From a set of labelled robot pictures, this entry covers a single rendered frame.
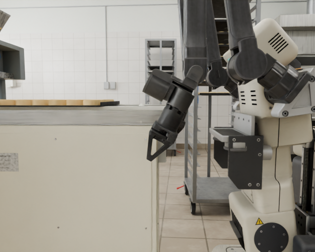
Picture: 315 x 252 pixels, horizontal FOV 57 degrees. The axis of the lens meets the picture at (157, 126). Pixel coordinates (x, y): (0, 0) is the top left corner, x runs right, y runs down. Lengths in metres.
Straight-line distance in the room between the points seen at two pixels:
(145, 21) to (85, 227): 4.68
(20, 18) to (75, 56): 1.22
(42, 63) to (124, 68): 1.54
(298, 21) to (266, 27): 3.50
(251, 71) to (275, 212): 0.46
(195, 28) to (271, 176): 0.52
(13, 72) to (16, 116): 0.56
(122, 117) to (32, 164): 0.35
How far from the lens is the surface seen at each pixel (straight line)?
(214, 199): 2.36
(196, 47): 0.74
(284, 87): 0.77
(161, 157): 1.04
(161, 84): 0.73
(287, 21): 4.38
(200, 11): 0.77
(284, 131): 0.97
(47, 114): 1.06
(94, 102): 0.99
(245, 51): 0.74
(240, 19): 0.78
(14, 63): 1.63
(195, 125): 2.21
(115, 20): 5.56
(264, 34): 0.93
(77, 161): 1.03
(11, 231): 1.20
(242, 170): 0.90
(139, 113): 0.98
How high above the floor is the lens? 0.93
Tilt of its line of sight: 6 degrees down
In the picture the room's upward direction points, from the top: straight up
